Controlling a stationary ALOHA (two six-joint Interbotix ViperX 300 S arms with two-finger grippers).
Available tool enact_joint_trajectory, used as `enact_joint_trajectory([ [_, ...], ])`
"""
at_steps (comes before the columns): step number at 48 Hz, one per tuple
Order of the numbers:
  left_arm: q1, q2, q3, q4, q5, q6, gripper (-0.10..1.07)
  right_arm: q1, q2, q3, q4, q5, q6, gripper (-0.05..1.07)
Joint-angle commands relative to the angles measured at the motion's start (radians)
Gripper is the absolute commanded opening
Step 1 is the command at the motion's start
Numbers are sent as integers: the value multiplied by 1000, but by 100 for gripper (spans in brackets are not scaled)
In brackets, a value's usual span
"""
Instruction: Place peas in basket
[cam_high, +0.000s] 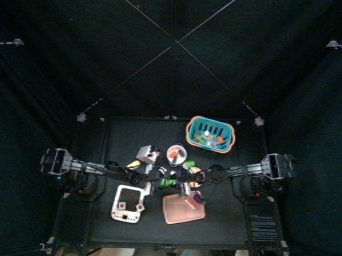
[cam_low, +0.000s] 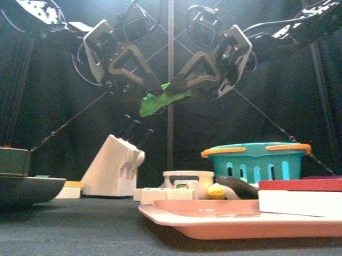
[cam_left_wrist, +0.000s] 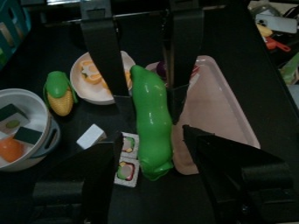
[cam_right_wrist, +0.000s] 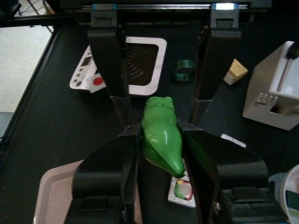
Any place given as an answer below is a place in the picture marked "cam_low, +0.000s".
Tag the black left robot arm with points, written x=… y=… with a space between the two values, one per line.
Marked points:
x=31 y=15

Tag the dark toy eggplant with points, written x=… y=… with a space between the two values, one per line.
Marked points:
x=241 y=187

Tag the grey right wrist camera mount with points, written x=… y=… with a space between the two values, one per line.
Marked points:
x=236 y=56

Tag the pink plastic tray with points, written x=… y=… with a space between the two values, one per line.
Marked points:
x=232 y=220

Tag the dark green toy pot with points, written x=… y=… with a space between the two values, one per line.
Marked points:
x=14 y=161

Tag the dark grey bowl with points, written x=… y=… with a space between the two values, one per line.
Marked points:
x=31 y=191

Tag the yellow and white toy block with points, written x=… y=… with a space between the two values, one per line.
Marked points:
x=71 y=190

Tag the dark metal frame post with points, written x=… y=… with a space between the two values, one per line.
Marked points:
x=323 y=100

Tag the thin metal frame pole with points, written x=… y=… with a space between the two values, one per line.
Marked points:
x=170 y=133

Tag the yellow toy food piece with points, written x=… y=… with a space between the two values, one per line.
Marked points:
x=216 y=192

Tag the white toy knife block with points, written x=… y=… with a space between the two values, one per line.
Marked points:
x=114 y=170

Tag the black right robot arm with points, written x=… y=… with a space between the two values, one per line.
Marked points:
x=302 y=23

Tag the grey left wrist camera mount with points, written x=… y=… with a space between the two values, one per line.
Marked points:
x=95 y=50

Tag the red and white box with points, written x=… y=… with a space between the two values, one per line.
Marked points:
x=302 y=200

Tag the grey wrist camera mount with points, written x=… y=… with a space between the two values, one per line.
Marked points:
x=95 y=50
x=236 y=56

